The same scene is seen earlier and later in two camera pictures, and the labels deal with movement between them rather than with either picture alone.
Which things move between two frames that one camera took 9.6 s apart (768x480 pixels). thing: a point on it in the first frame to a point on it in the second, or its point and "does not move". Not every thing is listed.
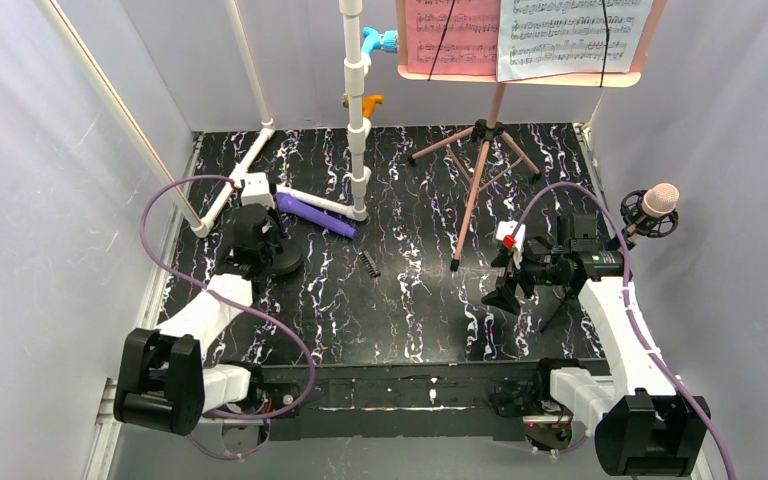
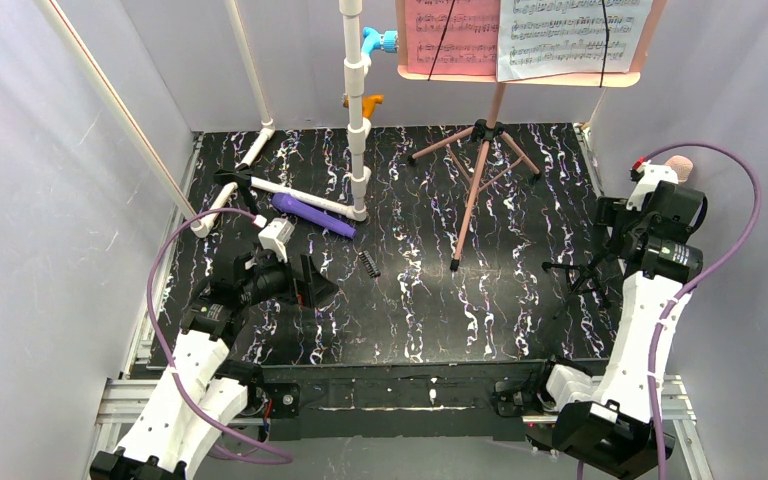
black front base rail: [480, 401] does not move
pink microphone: [658, 200] to [682, 165]
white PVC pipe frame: [356, 127] does not move
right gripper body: [523, 270] to [608, 216]
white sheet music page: [539, 38] does not move
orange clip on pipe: [369, 103] does not move
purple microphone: [314, 215] does not move
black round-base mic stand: [290, 260] to [241, 176]
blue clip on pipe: [387, 41] does not move
